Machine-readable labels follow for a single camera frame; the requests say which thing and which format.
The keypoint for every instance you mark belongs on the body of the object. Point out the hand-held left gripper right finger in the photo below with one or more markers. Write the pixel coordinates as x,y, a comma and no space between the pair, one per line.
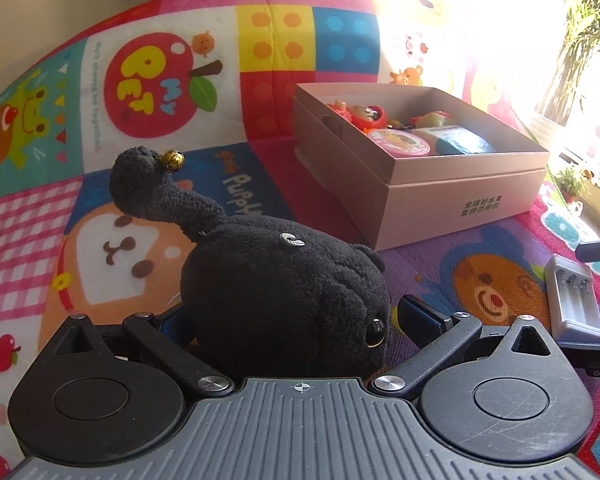
420,322

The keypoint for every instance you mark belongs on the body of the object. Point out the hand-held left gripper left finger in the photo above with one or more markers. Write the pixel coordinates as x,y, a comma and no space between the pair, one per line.
150,332

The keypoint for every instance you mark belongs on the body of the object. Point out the white battery charger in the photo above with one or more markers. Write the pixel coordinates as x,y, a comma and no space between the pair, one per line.
575,310

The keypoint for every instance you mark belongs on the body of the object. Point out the pink cardboard box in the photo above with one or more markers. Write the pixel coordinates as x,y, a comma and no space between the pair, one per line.
455,205

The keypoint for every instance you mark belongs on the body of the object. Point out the black plush toy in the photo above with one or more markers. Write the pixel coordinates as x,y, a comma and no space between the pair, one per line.
280,280

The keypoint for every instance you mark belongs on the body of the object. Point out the blue tissue packet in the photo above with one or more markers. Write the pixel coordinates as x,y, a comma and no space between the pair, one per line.
460,142

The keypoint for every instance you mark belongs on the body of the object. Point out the pink round tin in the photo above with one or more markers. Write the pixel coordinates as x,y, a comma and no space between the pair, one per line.
400,141

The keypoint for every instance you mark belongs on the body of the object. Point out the red plastic toy figure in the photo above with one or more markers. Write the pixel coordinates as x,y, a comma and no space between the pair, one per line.
437,119

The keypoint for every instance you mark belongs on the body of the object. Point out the red patterned round toy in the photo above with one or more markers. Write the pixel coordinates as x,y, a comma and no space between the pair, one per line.
367,115

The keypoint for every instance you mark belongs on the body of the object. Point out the small potted plant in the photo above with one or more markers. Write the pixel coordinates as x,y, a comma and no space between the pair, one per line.
570,182

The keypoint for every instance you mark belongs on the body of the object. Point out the colourful cartoon play mat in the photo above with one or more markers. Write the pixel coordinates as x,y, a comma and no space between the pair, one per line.
40,220

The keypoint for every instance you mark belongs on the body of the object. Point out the green potted palm plant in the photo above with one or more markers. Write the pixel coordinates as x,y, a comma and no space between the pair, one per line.
580,50

